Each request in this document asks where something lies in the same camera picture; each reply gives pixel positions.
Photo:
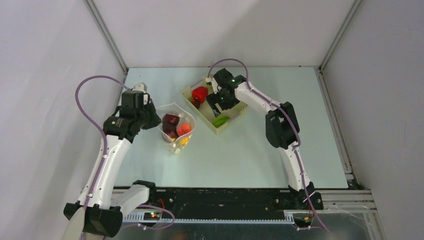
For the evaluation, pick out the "red yellow apple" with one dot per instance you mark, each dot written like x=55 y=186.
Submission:
x=170 y=119

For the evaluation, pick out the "small circuit board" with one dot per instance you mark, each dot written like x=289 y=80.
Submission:
x=152 y=216

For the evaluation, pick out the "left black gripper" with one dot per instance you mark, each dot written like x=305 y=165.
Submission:
x=154 y=122

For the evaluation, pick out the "dark red apple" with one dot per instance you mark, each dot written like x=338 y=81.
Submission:
x=170 y=131

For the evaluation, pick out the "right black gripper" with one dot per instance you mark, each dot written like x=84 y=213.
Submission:
x=215 y=100

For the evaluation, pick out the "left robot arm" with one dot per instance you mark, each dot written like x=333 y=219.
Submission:
x=103 y=215

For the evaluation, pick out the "clear zip top bag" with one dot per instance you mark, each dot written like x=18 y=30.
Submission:
x=173 y=108

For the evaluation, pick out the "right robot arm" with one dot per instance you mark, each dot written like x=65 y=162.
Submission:
x=281 y=130

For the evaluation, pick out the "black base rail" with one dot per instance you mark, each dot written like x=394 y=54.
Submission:
x=232 y=204

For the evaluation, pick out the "red bell pepper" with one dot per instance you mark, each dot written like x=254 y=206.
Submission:
x=200 y=93

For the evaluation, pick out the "orange peach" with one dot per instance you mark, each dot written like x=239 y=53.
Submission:
x=183 y=128

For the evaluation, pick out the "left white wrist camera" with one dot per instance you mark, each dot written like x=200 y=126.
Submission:
x=141 y=87

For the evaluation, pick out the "cream perforated plastic basket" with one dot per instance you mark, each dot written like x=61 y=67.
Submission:
x=206 y=114

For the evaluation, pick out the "green leafy vegetable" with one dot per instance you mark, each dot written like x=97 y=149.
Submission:
x=221 y=120

